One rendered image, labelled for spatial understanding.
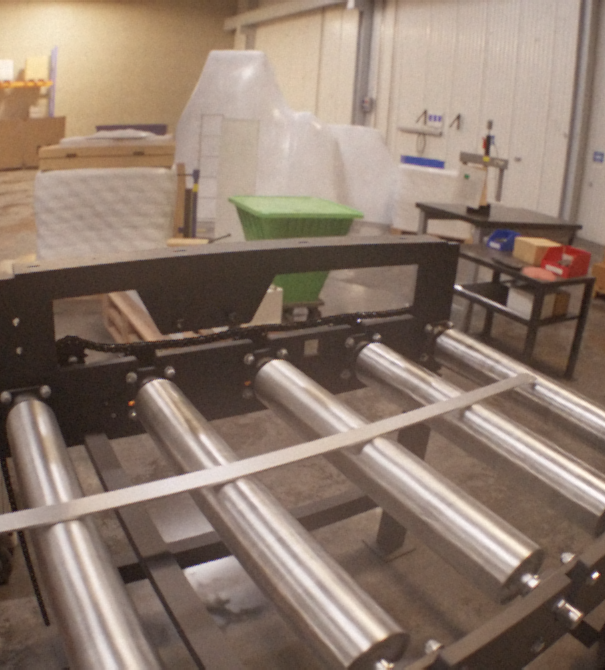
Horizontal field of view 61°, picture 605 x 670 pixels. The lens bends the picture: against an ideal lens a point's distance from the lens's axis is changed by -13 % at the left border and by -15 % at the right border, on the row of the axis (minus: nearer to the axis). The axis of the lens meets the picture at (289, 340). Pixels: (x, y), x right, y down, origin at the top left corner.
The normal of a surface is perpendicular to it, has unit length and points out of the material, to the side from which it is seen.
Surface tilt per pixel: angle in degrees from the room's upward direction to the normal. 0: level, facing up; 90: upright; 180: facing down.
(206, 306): 90
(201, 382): 90
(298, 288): 101
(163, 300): 90
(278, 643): 0
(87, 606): 9
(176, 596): 0
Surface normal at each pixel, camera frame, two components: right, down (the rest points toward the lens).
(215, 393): 0.51, 0.35
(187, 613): 0.07, -0.93
